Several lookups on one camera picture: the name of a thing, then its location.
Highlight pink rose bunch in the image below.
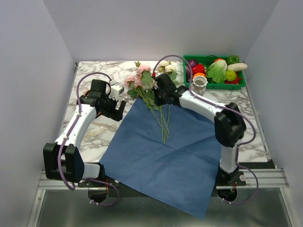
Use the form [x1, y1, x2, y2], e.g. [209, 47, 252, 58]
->
[125, 61, 169, 143]

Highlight dark blue wrapping sheet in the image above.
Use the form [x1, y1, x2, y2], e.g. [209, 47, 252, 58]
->
[100, 99, 221, 219]

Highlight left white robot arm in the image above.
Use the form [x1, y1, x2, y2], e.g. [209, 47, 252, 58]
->
[43, 79, 126, 187]

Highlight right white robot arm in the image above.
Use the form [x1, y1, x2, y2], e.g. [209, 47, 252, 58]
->
[153, 74, 246, 185]

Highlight white ribbed ceramic vase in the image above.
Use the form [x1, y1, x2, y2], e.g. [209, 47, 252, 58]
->
[192, 76, 208, 96]

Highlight purple eggplant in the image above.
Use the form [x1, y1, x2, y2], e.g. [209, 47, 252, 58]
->
[185, 65, 191, 83]

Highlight orange pumpkin toy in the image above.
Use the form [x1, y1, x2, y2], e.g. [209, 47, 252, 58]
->
[193, 72, 206, 78]

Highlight purple onion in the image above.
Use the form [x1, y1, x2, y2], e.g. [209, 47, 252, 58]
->
[188, 59, 199, 67]

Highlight red bell pepper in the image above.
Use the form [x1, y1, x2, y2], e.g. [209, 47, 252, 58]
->
[191, 64, 205, 75]

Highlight green lettuce toy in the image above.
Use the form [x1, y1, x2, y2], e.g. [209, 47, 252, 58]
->
[206, 60, 227, 84]

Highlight green plastic basket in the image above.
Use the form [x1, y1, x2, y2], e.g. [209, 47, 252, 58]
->
[183, 55, 246, 90]

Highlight green apple toy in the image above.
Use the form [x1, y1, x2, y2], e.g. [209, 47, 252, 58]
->
[225, 70, 237, 82]

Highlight red chili peppers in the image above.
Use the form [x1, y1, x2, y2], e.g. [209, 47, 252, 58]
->
[224, 72, 242, 85]

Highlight green bell pepper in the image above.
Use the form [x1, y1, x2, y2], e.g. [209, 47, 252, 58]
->
[226, 55, 241, 65]

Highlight white radish toy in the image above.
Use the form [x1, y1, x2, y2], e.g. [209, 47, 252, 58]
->
[227, 62, 248, 72]

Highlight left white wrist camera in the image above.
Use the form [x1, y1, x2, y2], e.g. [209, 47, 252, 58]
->
[109, 84, 124, 101]

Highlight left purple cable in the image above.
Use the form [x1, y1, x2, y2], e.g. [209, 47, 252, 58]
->
[58, 72, 120, 207]

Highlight purple cable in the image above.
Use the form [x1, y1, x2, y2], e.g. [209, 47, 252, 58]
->
[58, 72, 120, 207]
[152, 54, 260, 205]

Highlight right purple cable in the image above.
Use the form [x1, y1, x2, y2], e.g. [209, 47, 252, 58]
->
[152, 54, 260, 205]

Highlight black mounting base plate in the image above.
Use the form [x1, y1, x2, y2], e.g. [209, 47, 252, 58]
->
[75, 167, 248, 201]

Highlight aluminium rail frame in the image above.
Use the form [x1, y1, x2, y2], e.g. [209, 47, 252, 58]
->
[28, 169, 300, 227]

